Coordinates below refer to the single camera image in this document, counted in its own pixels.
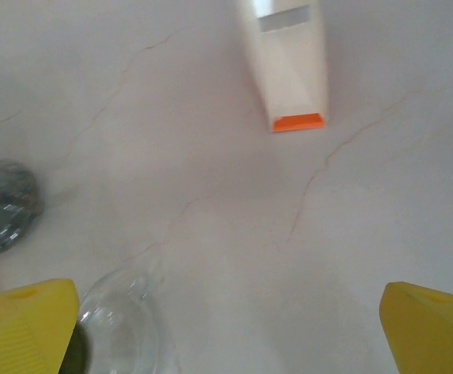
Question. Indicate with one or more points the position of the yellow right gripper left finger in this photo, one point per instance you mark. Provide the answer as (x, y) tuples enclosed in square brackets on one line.
[(23, 335)]

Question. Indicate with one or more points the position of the grey textured glass mug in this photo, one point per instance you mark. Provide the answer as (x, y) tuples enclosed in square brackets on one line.
[(4, 210)]

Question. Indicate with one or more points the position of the white and orange filter box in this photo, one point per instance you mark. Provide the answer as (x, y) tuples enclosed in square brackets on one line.
[(288, 78)]

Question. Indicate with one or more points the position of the clear glass server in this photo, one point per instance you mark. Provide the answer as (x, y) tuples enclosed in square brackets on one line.
[(124, 331)]

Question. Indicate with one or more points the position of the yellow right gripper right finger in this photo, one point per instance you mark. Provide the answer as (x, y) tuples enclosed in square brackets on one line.
[(432, 339)]

